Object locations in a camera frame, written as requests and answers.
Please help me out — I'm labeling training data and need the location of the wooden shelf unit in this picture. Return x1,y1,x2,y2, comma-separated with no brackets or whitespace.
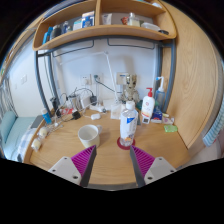
32,0,178,52

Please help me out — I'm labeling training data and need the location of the bed with teal bedding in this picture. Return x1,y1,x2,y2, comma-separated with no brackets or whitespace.
0,109,39,161

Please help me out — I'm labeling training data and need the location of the flat round red coaster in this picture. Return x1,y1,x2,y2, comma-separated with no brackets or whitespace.
116,136,137,151

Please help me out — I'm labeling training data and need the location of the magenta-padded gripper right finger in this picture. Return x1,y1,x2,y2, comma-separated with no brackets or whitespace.
129,145,177,188

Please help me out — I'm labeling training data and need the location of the white wall-mounted box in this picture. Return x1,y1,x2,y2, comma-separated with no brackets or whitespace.
115,71,129,86

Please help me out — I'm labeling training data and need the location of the blue striped cloth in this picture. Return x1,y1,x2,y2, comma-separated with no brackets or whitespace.
203,99,224,148

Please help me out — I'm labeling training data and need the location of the small green packet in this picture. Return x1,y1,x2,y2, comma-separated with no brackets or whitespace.
163,124,179,133

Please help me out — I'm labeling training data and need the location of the white power adapter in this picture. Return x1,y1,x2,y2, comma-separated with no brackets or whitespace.
79,96,92,109

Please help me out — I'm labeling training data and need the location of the dark grey tablet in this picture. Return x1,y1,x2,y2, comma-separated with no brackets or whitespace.
30,114,44,129

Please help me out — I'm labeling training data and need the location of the clear plastic drink bottle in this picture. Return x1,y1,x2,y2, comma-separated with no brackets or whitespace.
119,100,139,149

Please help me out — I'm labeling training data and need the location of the white wall outlet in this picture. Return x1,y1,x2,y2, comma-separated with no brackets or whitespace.
92,72,104,84
79,73,93,86

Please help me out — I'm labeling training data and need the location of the small black adapter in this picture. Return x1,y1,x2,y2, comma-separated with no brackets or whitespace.
71,110,82,121

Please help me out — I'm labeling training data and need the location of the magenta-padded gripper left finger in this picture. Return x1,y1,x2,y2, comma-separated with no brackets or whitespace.
48,144,98,188

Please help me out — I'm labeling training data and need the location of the plastic-wrapped bun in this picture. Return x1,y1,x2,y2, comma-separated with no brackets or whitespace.
30,138,43,152
37,125,49,138

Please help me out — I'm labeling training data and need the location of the white desk lamp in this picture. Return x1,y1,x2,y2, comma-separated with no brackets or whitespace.
56,50,121,109

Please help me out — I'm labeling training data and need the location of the grey metal frame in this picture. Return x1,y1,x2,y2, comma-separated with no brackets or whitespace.
33,34,178,118

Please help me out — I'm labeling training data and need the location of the blue white-capped can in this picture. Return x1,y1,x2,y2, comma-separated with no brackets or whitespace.
40,107,53,125

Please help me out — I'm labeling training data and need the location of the small blue box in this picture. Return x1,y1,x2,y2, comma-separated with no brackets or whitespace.
151,106,164,124

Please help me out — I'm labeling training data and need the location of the brown tree figurine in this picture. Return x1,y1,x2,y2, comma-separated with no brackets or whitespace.
121,74,141,104

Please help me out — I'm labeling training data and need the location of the black electric shaver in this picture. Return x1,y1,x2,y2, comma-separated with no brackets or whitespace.
49,96,61,118

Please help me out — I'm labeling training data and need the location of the white red-pump lotion bottle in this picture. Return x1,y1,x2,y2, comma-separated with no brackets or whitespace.
140,87,156,125

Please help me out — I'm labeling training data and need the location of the white power strip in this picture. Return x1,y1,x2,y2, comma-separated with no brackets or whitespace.
89,103,107,113

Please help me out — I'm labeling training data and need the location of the cream white mug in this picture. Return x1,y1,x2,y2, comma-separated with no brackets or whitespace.
77,124,103,149

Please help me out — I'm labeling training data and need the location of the clear spray bottle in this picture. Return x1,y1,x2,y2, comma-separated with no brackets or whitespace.
154,76,167,113

